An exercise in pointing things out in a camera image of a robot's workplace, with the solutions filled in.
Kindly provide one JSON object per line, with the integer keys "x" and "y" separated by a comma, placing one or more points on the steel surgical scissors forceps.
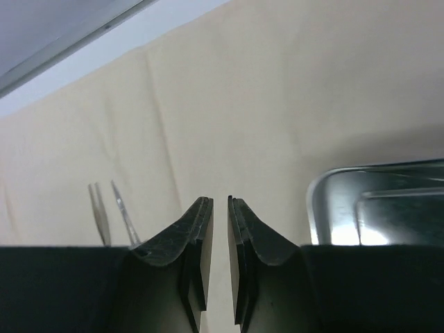
{"x": 132, "y": 233}

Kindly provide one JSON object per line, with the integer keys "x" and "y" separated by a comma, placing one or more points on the back aluminium rail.
{"x": 36, "y": 35}

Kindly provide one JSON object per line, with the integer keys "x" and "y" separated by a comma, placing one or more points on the stainless steel instrument tray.
{"x": 379, "y": 204}

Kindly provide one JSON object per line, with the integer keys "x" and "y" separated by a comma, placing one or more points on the steel tweezers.
{"x": 100, "y": 216}

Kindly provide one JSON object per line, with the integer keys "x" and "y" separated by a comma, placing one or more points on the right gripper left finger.
{"x": 159, "y": 286}

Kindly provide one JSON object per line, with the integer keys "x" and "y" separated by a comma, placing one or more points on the beige cloth surgical kit wrap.
{"x": 252, "y": 99}

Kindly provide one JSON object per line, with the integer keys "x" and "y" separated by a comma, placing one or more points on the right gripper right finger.
{"x": 278, "y": 286}

